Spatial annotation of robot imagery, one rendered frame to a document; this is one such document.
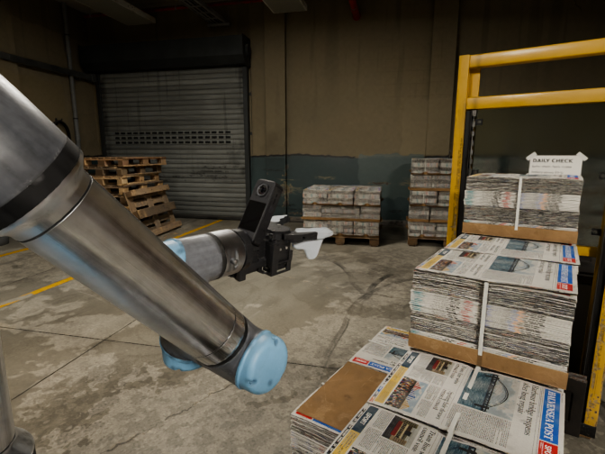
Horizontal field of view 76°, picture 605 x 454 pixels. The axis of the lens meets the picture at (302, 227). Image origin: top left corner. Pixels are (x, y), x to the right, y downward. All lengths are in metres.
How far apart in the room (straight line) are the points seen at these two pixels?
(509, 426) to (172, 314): 0.76
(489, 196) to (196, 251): 1.26
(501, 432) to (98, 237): 0.83
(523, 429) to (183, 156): 8.08
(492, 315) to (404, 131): 6.55
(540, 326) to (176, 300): 0.88
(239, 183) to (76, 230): 7.74
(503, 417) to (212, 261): 0.70
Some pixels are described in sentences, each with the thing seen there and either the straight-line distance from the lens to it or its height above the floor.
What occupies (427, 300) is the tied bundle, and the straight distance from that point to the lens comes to 1.13.
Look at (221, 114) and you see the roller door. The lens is 8.22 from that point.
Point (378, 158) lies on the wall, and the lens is 7.50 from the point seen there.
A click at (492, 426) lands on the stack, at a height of 0.83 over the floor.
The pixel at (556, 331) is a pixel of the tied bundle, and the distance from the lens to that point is 1.09.
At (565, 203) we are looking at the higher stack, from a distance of 1.62.
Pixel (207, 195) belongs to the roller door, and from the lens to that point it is 8.38.
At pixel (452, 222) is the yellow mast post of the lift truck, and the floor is 1.01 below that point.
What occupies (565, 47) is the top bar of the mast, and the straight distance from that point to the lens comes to 2.20.
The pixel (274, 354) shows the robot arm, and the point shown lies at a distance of 0.50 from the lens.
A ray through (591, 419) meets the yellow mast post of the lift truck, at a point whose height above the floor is 0.13.
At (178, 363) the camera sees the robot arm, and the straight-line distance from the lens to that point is 0.62.
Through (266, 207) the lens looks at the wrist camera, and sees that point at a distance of 0.66.
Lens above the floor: 1.38
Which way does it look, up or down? 11 degrees down
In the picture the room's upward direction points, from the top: straight up
